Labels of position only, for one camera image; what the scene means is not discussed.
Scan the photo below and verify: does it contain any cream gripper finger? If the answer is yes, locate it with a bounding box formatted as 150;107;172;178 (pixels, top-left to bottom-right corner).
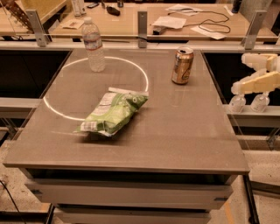
231;69;280;95
241;52;280;72

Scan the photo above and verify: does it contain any orange soda can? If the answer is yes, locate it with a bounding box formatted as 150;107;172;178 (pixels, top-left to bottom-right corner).
171;46;194;85

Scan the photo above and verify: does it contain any right sanitizer pump bottle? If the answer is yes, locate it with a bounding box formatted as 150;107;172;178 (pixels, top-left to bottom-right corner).
250;92;270;113

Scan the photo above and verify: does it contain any sanitizer pump bottle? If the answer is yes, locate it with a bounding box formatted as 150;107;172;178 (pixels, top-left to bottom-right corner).
228;94;246;113
250;92;270;113

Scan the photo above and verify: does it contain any left sanitizer pump bottle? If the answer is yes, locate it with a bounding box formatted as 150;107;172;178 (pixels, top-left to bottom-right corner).
228;94;246;113

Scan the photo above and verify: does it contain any white paper sheet right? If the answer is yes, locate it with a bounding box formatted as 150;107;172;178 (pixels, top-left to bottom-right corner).
192;25;226;40

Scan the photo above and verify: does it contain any white paper sheet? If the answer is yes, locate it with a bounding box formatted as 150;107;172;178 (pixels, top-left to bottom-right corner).
192;25;226;40
153;16;186;29

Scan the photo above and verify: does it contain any white paper stack back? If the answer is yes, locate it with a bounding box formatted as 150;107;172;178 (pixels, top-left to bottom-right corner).
166;4;202;16

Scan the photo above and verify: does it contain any white paper sheet centre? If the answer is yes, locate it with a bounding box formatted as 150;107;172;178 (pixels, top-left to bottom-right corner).
153;16;186;29

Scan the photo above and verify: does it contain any green chip bag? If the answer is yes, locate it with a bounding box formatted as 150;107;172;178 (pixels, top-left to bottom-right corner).
76;87;149;137

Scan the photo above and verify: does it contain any black computer mouse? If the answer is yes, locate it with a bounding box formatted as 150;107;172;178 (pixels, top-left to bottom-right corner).
106;6;121;17

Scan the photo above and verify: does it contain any clear plastic water bottle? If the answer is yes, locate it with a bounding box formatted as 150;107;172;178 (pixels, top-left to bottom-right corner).
81;17;105;72

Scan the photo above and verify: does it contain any small paper note left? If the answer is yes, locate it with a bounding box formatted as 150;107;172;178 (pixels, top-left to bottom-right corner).
61;19;84;30

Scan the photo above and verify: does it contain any white container on desk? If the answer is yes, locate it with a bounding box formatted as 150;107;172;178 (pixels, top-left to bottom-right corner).
71;0;87;18

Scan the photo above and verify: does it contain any right metal bracket post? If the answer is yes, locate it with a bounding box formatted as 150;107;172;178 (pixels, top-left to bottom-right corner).
241;10;267;50

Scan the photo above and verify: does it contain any metal bracket post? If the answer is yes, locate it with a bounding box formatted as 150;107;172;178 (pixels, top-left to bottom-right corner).
26;9;49;47
241;10;267;50
137;10;147;48

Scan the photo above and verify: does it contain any centre metal bracket post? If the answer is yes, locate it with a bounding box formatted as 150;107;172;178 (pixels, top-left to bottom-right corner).
137;10;147;48

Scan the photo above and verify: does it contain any left metal bracket post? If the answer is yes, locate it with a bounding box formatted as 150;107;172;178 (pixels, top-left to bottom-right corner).
26;9;49;47

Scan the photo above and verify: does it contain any black floor cable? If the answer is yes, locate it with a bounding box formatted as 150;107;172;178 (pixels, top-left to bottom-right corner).
0;178;27;224

